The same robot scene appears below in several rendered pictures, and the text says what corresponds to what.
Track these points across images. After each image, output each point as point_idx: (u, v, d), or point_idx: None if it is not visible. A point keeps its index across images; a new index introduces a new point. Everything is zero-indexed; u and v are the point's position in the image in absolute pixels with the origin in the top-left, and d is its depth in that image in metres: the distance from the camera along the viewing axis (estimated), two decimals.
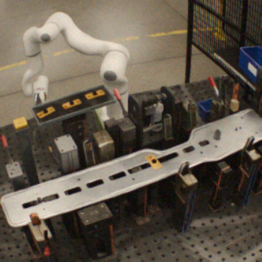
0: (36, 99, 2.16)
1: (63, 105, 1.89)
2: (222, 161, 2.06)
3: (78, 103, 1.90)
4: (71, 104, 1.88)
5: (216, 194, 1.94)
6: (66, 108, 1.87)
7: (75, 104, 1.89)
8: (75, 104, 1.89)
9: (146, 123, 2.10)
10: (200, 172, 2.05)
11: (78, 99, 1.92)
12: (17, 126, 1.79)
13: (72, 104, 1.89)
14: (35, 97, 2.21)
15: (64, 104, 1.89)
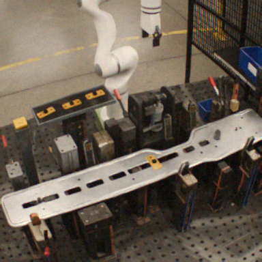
0: None
1: (63, 105, 1.89)
2: (222, 161, 2.06)
3: (78, 103, 1.90)
4: (71, 104, 1.88)
5: (216, 194, 1.94)
6: (66, 108, 1.87)
7: (75, 104, 1.89)
8: (75, 104, 1.89)
9: (146, 123, 2.10)
10: (200, 172, 2.05)
11: (78, 99, 1.92)
12: (17, 126, 1.79)
13: (72, 104, 1.89)
14: None
15: (64, 104, 1.89)
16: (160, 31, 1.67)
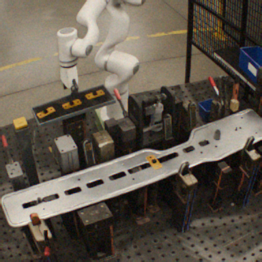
0: None
1: (63, 105, 1.89)
2: (222, 161, 2.06)
3: (78, 103, 1.90)
4: (71, 104, 1.88)
5: (216, 194, 1.94)
6: (66, 108, 1.87)
7: (75, 104, 1.89)
8: (75, 104, 1.89)
9: (146, 123, 2.10)
10: (200, 172, 2.05)
11: (78, 99, 1.92)
12: (17, 126, 1.79)
13: (72, 104, 1.89)
14: None
15: (64, 104, 1.89)
16: (76, 85, 1.75)
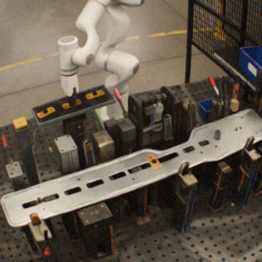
0: None
1: (63, 105, 1.89)
2: (222, 161, 2.06)
3: (78, 103, 1.90)
4: None
5: (216, 194, 1.94)
6: (66, 108, 1.87)
7: (75, 104, 1.89)
8: (75, 104, 1.89)
9: (146, 123, 2.10)
10: (200, 172, 2.05)
11: (78, 99, 1.92)
12: (17, 126, 1.79)
13: None
14: None
15: (63, 104, 1.89)
16: (76, 95, 1.81)
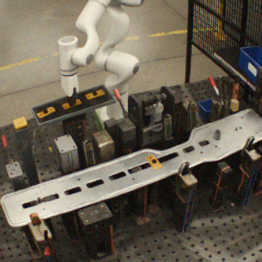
0: None
1: (63, 105, 1.89)
2: (222, 161, 2.06)
3: (78, 103, 1.90)
4: None
5: (216, 194, 1.94)
6: (66, 108, 1.87)
7: (75, 104, 1.89)
8: (75, 104, 1.89)
9: (146, 123, 2.10)
10: (200, 172, 2.05)
11: (78, 99, 1.92)
12: (17, 126, 1.79)
13: None
14: None
15: (64, 104, 1.89)
16: (76, 95, 1.81)
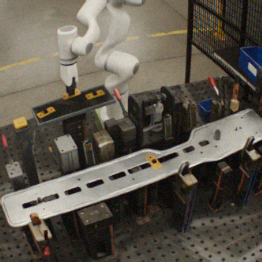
0: None
1: (62, 95, 1.85)
2: (222, 161, 2.06)
3: (78, 93, 1.86)
4: None
5: (216, 194, 1.94)
6: (65, 97, 1.84)
7: (74, 94, 1.85)
8: (74, 93, 1.86)
9: (146, 123, 2.10)
10: (200, 172, 2.05)
11: (78, 90, 1.88)
12: (17, 126, 1.79)
13: None
14: None
15: (63, 94, 1.86)
16: (75, 84, 1.77)
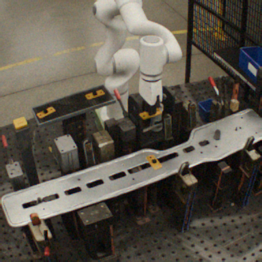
0: None
1: (140, 114, 1.70)
2: (222, 161, 2.06)
3: (159, 112, 1.70)
4: None
5: (216, 194, 1.94)
6: (145, 118, 1.68)
7: (155, 114, 1.70)
8: (155, 113, 1.70)
9: (146, 123, 2.10)
10: (200, 172, 2.05)
11: (157, 108, 1.72)
12: (17, 126, 1.79)
13: None
14: None
15: (141, 113, 1.70)
16: (159, 104, 1.61)
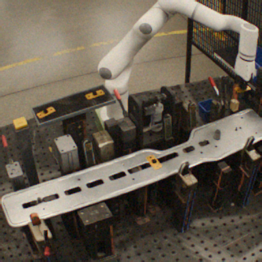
0: None
1: (235, 89, 1.84)
2: (222, 161, 2.06)
3: (248, 89, 1.85)
4: None
5: (216, 194, 1.94)
6: (239, 91, 1.83)
7: (245, 89, 1.84)
8: (245, 89, 1.84)
9: (146, 123, 2.10)
10: (200, 172, 2.05)
11: (247, 85, 1.87)
12: (17, 126, 1.79)
13: None
14: None
15: (235, 88, 1.85)
16: (252, 80, 1.76)
